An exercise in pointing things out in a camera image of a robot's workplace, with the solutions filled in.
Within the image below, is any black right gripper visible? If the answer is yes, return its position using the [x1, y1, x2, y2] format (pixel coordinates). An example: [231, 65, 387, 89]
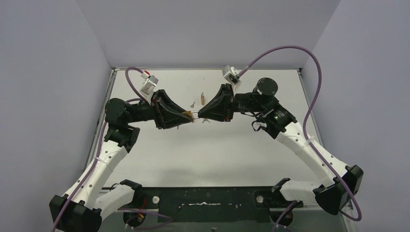
[198, 83, 265, 123]

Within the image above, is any small brass padlock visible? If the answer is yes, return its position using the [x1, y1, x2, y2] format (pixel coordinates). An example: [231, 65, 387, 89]
[177, 111, 199, 123]

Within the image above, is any large brass padlock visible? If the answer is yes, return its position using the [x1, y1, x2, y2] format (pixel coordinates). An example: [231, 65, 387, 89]
[200, 92, 205, 106]

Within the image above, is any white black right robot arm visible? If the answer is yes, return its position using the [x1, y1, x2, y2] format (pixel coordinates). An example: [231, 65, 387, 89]
[198, 77, 364, 215]

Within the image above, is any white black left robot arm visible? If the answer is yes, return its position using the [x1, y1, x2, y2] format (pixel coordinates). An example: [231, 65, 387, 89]
[49, 90, 194, 232]

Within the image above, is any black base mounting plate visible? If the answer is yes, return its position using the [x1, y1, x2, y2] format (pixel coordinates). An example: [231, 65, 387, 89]
[125, 186, 294, 226]

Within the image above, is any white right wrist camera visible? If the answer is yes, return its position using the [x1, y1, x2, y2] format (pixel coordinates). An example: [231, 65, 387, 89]
[222, 65, 241, 86]

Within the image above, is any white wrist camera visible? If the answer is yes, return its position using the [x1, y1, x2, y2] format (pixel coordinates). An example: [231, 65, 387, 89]
[140, 71, 159, 97]
[222, 65, 241, 86]

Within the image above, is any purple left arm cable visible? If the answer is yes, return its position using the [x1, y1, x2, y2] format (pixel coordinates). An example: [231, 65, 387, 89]
[50, 67, 148, 232]

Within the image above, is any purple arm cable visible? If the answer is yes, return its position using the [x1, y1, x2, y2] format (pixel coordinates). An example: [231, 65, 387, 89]
[237, 45, 363, 232]
[50, 67, 148, 232]

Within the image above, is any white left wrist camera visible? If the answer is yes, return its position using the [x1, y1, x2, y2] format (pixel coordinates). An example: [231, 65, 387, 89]
[140, 71, 159, 97]

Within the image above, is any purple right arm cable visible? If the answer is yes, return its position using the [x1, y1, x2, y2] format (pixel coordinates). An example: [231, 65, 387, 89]
[237, 45, 363, 232]

